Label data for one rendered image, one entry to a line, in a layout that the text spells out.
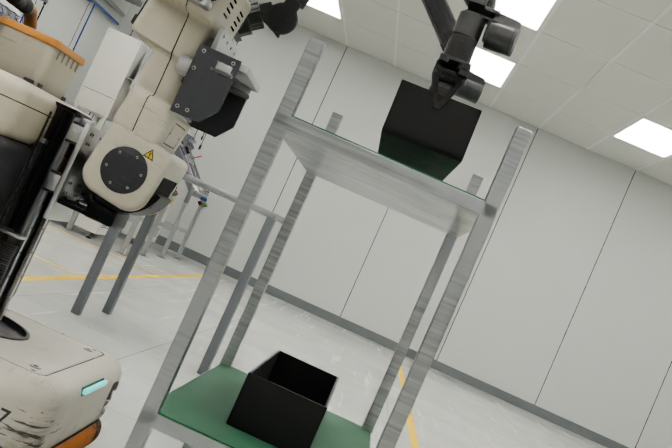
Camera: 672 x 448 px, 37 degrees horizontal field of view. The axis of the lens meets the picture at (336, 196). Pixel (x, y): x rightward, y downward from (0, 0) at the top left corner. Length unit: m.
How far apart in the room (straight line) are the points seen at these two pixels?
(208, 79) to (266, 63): 9.52
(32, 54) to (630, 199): 9.93
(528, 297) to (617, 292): 1.00
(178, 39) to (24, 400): 0.84
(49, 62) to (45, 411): 0.77
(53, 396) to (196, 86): 0.71
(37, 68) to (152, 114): 0.28
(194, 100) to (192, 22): 0.19
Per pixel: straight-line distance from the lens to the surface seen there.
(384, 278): 11.37
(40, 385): 2.08
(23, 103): 2.14
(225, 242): 1.84
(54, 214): 2.32
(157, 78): 2.27
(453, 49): 2.00
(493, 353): 11.48
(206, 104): 2.18
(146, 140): 2.21
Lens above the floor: 0.75
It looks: 3 degrees up
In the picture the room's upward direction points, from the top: 24 degrees clockwise
